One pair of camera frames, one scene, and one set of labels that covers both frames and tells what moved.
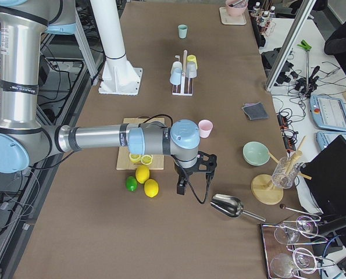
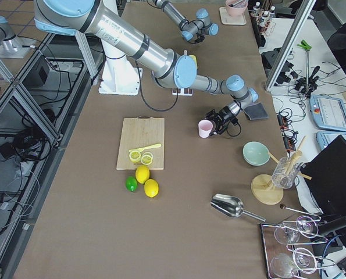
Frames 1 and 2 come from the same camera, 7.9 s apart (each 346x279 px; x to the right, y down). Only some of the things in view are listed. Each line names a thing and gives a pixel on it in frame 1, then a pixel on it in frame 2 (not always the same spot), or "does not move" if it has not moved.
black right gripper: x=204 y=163 -> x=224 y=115
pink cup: x=205 y=127 does not move
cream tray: x=227 y=19 does not move
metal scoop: x=231 y=206 does not move
